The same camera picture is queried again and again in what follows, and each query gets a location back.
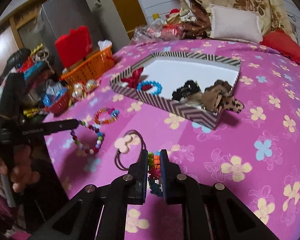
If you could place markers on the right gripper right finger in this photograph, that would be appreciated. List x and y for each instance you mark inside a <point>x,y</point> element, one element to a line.
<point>209,212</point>

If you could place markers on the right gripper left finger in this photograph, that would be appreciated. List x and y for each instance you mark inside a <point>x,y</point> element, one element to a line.
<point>99,212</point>

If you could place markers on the brown leopard bow clip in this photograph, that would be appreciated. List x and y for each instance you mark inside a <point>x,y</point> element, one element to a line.
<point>215,98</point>

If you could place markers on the red shiny bow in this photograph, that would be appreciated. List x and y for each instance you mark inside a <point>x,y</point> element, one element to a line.
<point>133,80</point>

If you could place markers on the black crochet scrunchie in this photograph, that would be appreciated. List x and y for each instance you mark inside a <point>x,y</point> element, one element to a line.
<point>154,174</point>

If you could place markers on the person left hand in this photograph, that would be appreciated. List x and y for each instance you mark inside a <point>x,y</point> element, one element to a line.
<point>22,174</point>

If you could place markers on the red plastic basket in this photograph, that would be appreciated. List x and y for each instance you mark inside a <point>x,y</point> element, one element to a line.
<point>60,105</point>

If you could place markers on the red white round ornament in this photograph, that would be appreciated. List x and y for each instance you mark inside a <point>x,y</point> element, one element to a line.
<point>78,92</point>

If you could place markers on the pink floral bedsheet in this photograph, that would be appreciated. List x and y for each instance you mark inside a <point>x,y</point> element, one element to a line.
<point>256,153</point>

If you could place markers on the silver wrapped ball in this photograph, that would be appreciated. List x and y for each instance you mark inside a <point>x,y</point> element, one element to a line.
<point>91,85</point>

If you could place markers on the orange plastic basket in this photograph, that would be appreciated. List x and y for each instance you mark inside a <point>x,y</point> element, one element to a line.
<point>93,67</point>

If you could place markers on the red gift bag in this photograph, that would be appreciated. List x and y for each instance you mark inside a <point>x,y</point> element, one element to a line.
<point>74,47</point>

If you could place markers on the grey refrigerator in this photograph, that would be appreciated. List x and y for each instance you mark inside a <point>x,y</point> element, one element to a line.
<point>58,17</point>

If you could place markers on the striped shallow box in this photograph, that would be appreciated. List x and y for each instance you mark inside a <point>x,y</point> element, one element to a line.
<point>171,70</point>

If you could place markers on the clear plastic bag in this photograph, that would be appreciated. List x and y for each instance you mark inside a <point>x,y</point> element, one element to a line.
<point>157,31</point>

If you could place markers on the red cushion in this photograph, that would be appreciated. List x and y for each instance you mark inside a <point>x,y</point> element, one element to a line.
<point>283,43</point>

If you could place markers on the white pillow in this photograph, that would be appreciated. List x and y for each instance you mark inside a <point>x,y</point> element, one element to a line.
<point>234,24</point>

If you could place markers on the floral beige quilt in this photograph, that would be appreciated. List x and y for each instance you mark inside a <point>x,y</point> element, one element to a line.
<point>235,0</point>

